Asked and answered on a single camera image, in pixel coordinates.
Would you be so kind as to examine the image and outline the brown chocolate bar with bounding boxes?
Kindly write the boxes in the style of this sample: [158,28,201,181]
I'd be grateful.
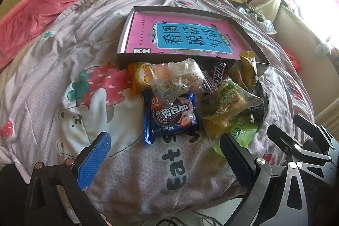
[207,62,228,87]

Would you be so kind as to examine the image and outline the clear green-print pastry packet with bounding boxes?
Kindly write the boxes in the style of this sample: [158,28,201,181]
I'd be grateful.
[201,78,265,138]

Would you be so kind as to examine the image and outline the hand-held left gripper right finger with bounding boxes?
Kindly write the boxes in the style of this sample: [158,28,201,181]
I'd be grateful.
[219,134,322,226]

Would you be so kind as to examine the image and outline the pink quilt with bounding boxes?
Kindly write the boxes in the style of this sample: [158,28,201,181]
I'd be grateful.
[0,0,109,68]

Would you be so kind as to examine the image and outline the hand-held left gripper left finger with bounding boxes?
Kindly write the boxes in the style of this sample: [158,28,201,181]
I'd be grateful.
[25,132,112,226]

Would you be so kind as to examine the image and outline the grey crumpled cloth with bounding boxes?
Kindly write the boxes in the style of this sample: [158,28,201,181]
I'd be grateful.
[315,41,332,56]

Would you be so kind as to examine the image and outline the printed strawberry blanket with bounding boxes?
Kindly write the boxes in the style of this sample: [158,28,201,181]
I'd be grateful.
[0,0,318,219]

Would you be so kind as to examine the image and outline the white plastic bag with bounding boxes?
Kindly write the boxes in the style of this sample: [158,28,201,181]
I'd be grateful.
[238,5,277,36]

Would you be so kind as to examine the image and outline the clear red-print pastry packet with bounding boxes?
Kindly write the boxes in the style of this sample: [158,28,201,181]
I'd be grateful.
[148,58,219,106]

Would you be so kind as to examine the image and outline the tall yellow snack packet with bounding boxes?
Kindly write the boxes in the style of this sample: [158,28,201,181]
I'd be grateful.
[229,51,259,90]

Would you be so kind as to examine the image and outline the red plastic bag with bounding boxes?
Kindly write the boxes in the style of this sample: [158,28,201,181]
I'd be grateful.
[285,49,302,72]

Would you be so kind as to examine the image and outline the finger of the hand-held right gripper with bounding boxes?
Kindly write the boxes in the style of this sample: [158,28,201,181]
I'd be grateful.
[267,124,329,163]
[294,114,334,148]

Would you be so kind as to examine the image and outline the blue cookie packet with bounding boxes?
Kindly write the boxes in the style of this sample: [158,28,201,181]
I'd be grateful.
[142,90,200,146]

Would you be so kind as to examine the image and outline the orange and yellow cracker packet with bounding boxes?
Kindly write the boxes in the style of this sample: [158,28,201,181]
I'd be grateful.
[128,62,154,96]

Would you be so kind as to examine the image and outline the bright green pastry packet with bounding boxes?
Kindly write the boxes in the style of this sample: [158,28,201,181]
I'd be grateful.
[214,113,259,155]

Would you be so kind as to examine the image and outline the pink and blue book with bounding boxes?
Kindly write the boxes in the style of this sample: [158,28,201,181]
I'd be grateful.
[124,11,241,60]

